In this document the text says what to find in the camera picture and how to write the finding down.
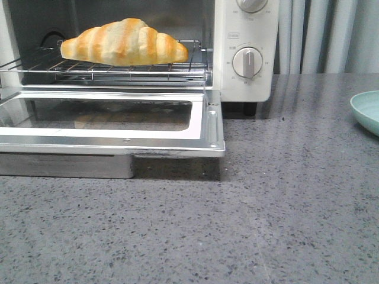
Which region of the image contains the pale grey curtain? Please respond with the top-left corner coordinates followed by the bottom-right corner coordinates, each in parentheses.
top-left (274, 1), bottom-right (378, 75)

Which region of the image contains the upper temperature knob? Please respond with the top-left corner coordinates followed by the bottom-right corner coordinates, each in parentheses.
top-left (236, 0), bottom-right (268, 13)

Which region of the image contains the light green plate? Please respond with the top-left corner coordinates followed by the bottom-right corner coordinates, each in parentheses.
top-left (350, 91), bottom-right (379, 136)

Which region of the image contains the black right oven foot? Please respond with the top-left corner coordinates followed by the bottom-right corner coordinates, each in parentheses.
top-left (243, 102), bottom-right (257, 117)

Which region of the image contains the golden croissant bread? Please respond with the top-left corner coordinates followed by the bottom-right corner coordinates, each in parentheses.
top-left (60, 18), bottom-right (188, 66)

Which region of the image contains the steel oven door handle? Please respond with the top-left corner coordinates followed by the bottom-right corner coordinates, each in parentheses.
top-left (1, 153), bottom-right (134, 179)

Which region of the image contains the glass oven door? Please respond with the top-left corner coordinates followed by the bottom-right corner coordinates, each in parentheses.
top-left (1, 89), bottom-right (225, 157)

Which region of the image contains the lower timer knob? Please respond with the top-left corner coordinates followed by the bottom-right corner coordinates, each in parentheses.
top-left (232, 47), bottom-right (263, 79)

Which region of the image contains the white Toshiba toaster oven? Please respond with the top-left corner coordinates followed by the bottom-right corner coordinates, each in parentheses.
top-left (1, 1), bottom-right (279, 104)

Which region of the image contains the metal wire oven rack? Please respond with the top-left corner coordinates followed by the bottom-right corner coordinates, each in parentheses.
top-left (1, 40), bottom-right (213, 86)

